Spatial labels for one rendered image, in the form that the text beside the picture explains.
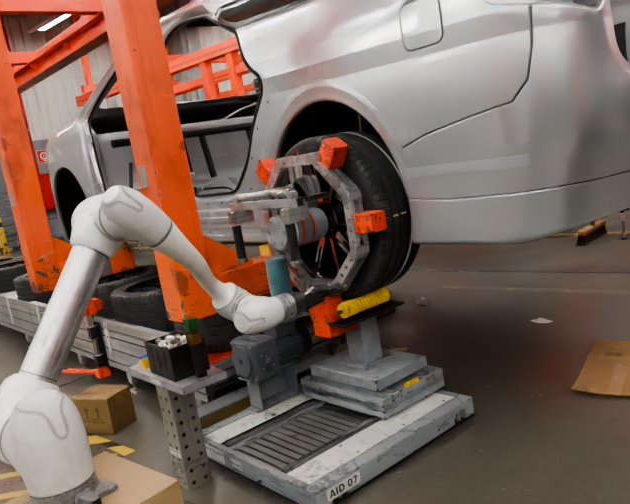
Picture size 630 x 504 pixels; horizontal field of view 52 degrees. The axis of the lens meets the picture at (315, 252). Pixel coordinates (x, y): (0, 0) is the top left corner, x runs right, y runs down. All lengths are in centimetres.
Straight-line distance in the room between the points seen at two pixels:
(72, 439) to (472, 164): 139
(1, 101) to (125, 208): 280
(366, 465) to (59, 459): 105
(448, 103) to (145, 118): 119
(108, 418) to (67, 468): 155
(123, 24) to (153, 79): 23
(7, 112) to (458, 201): 311
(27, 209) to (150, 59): 200
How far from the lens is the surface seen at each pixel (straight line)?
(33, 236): 447
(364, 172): 233
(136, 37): 271
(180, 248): 187
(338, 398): 269
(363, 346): 267
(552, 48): 201
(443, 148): 217
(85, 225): 190
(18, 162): 448
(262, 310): 207
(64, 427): 165
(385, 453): 234
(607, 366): 308
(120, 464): 187
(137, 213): 178
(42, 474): 167
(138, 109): 268
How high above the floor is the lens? 114
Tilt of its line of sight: 9 degrees down
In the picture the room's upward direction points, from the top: 10 degrees counter-clockwise
